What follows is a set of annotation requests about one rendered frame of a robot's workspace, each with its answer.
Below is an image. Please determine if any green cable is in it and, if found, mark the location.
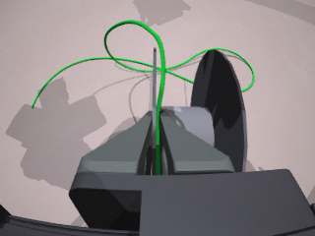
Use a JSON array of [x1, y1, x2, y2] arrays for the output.
[[31, 20, 255, 175]]

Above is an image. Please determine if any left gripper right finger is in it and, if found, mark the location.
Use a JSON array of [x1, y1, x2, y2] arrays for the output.
[[159, 110, 235, 175]]

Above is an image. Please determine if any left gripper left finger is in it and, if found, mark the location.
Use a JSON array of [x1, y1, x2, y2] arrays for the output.
[[76, 111, 153, 175]]

